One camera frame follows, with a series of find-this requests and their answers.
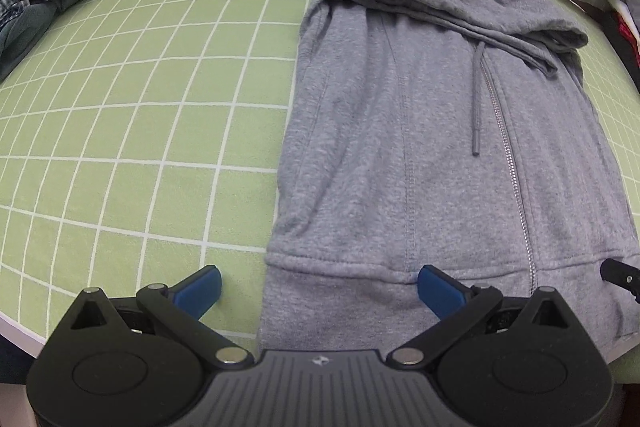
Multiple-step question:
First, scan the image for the green grid mat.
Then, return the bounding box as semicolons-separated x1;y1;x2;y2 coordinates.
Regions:
0;0;640;343

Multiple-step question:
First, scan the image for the white folded garment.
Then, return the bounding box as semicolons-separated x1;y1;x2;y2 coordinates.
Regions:
608;0;634;25

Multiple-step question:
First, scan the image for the red and black garment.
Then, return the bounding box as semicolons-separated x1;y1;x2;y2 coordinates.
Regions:
600;11;640;88

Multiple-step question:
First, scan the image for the grey zip hoodie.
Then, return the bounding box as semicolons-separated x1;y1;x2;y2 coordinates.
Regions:
258;0;639;358

